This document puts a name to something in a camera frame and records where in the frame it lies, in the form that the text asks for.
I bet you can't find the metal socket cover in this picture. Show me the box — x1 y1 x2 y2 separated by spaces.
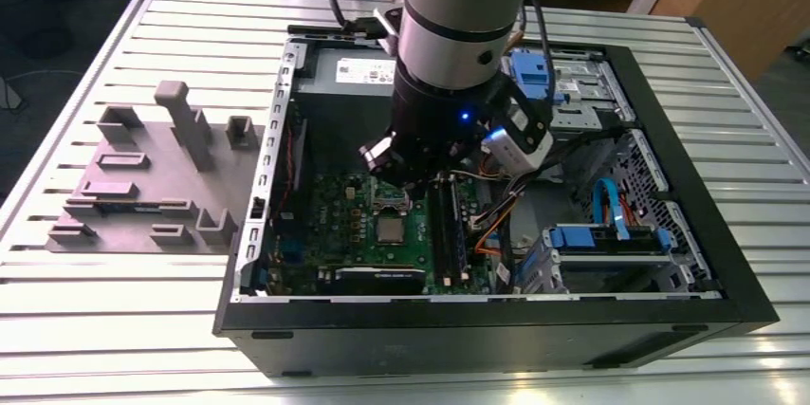
370 179 416 214

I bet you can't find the blue plastic drive rail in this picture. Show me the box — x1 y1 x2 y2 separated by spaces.
513 252 541 292

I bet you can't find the grey parts rack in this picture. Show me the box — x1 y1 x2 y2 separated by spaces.
45 80 269 254

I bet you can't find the blue flat wire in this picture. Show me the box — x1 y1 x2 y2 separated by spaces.
593 177 633 241

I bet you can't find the black PC case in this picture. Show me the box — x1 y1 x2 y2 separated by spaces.
211 24 781 377

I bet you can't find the black graphics card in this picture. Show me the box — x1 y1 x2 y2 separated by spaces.
314 264 430 296

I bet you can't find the silver disk bay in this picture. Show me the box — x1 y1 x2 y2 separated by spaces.
542 252 724 295

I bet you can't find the RAM stick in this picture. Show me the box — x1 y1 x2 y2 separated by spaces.
94 200 195 214

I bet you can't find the hard disk in blue carrier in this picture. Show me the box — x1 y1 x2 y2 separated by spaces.
545 223 676 255

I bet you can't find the black RAM slot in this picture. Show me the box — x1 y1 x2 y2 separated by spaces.
428 175 449 285

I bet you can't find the grey power supply unit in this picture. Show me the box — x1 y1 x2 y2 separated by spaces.
296 50 406 174

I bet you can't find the silver CPU with green edge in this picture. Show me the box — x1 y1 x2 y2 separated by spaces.
377 218 408 244

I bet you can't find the orange wire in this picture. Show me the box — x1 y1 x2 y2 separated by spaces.
472 220 509 257

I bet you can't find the blue plastic drive latch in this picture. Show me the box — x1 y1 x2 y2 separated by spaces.
512 51 566 106

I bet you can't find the silver drive cage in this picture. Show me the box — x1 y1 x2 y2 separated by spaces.
505 46 638 156

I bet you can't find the green motherboard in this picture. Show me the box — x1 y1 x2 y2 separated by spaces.
269 157 502 297

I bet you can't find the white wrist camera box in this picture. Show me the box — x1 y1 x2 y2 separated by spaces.
480 101 556 170

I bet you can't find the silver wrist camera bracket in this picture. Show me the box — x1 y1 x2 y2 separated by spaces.
345 6 402 53

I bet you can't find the CPU socket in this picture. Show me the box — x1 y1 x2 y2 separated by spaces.
372 213 417 249

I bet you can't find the black wire bundle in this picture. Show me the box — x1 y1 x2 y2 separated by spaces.
472 129 634 230

